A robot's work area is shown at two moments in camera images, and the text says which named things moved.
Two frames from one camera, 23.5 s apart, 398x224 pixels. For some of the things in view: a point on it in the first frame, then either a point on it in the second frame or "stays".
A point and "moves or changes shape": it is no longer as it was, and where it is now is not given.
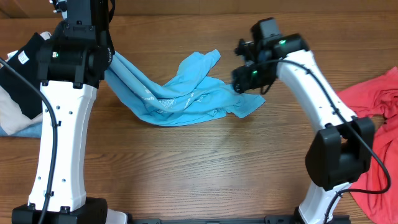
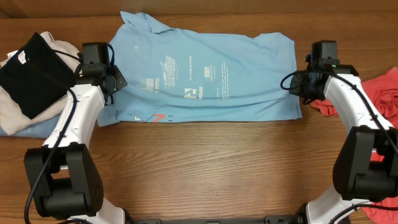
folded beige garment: [12, 117] stays
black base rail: [334, 219] stays
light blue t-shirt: [192, 96] moves or changes shape
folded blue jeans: [32, 130] stays
